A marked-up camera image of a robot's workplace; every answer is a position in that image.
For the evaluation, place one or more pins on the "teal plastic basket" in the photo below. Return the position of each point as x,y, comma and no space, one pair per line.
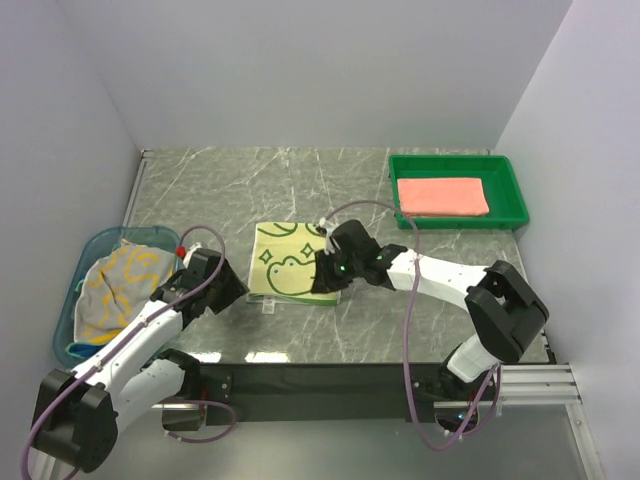
101,245

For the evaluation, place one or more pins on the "yellow green patterned towel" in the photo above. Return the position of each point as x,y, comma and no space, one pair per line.
283,264

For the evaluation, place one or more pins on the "salmon pink towel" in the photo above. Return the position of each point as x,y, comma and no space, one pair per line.
457,196

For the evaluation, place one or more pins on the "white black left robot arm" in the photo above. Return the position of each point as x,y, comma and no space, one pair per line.
130,355

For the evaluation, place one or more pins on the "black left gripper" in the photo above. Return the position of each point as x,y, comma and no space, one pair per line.
234,288

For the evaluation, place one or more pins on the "green plastic tray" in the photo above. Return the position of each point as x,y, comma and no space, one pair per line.
507,208

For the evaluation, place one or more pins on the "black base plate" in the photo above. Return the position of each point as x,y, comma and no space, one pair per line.
315,392

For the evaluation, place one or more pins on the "grey yellow patterned towel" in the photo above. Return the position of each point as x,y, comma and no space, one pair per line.
116,288

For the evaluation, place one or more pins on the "aluminium mounting rail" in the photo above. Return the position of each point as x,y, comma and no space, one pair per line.
524,385

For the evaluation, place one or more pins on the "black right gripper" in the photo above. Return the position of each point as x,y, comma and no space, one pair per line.
324,280

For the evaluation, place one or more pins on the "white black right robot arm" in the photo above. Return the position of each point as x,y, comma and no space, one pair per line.
506,313

